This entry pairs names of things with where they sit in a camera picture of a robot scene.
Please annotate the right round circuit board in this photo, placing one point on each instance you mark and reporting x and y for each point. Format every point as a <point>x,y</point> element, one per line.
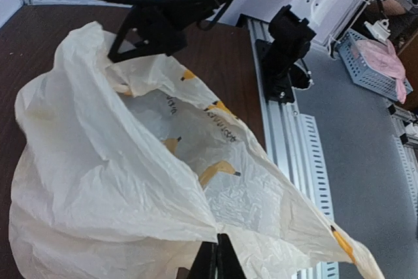
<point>301,76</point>

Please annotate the pink cloth in basket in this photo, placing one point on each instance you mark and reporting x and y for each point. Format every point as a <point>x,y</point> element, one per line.
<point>382,58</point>

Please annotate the cream printed plastic bag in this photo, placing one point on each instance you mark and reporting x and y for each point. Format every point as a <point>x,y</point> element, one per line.
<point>129,167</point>

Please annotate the aluminium front rail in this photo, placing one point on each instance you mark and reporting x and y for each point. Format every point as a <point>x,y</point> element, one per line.
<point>292,138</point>

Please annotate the grey basket outside cell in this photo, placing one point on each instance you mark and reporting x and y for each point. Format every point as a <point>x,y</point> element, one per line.
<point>361,73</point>

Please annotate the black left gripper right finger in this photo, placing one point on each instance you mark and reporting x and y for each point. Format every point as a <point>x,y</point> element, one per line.
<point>228,265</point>

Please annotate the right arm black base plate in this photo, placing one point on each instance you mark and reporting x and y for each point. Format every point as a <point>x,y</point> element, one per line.
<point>274,66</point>

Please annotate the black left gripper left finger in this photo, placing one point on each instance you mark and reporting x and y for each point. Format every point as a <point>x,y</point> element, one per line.
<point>204,265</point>

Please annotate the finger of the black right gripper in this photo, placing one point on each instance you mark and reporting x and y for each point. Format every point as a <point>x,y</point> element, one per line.
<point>157,35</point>

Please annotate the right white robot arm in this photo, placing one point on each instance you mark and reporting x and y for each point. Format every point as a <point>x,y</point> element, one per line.
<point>292,29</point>

